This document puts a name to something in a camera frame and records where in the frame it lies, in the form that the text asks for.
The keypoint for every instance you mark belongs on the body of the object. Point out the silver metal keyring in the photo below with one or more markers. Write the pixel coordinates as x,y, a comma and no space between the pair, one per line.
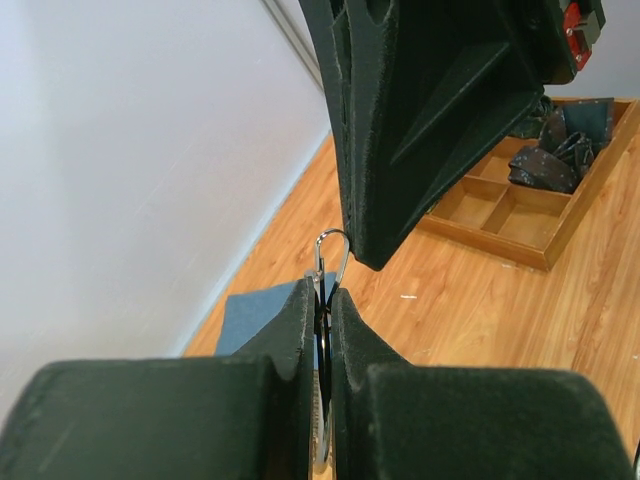
322,417

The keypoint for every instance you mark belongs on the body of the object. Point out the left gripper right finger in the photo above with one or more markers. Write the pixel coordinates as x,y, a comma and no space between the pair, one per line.
396,420

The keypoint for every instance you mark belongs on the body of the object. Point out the wooden compartment tray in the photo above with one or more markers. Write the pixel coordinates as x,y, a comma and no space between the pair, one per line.
528,226

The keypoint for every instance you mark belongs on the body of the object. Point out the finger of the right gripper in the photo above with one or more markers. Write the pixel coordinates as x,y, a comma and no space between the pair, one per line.
340,100
434,86

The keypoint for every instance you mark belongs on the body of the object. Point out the folded blue cloth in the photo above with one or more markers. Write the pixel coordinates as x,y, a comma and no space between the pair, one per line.
247,313

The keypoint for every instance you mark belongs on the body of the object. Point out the dark green rolled tie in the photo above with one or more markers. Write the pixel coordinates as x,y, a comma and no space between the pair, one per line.
531,126

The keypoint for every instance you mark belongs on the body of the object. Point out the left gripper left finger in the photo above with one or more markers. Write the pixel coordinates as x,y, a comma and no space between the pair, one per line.
243,416

